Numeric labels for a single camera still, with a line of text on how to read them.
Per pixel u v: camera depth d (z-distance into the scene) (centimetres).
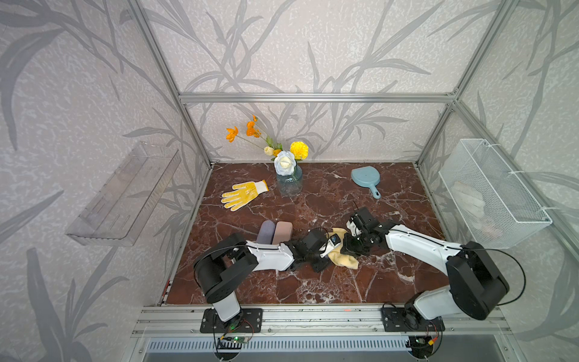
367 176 115
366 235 67
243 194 108
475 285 43
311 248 69
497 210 61
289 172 77
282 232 93
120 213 68
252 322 74
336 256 82
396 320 73
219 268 47
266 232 91
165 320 76
